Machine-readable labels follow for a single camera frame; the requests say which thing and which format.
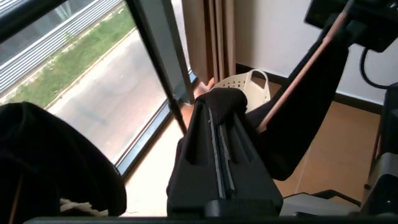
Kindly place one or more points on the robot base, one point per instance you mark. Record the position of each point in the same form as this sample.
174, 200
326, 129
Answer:
382, 196

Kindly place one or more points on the white laundry basket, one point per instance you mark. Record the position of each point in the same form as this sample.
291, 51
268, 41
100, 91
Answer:
255, 93

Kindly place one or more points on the beige curtain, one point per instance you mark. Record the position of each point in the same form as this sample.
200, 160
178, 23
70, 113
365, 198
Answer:
217, 37

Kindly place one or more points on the black shorts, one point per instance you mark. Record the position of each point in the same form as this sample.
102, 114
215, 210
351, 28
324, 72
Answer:
46, 149

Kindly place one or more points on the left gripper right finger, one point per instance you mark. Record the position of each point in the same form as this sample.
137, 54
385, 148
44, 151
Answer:
255, 186

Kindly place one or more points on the black clothes rack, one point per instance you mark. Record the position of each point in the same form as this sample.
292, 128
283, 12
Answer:
161, 68

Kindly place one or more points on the black garment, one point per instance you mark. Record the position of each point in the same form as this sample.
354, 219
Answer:
295, 124

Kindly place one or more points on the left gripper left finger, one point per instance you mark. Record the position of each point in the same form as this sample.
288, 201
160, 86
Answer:
192, 180

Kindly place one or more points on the window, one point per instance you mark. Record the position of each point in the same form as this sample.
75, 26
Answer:
93, 93

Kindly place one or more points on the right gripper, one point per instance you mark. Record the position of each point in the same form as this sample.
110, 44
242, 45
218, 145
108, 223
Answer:
373, 25

